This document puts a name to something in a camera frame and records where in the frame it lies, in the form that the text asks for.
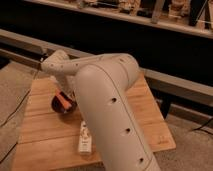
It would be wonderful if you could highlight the orange carrot in bowl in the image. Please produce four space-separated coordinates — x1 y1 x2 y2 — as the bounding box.
56 93 71 110

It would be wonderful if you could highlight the white plastic bottle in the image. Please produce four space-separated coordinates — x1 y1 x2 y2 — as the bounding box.
78 121 92 154

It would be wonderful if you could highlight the dark ceramic bowl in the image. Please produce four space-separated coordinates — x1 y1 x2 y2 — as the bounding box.
51 91 77 114

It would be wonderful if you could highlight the black cable on floor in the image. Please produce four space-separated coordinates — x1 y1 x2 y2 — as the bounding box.
0 53 46 128

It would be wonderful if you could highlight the black cable right floor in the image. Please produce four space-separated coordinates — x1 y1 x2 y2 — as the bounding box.
190 117 213 136

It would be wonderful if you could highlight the wooden shelf with clutter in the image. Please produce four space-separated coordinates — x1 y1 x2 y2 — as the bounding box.
25 0 213 40

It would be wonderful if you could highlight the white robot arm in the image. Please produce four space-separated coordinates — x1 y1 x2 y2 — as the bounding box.
41 50 161 171

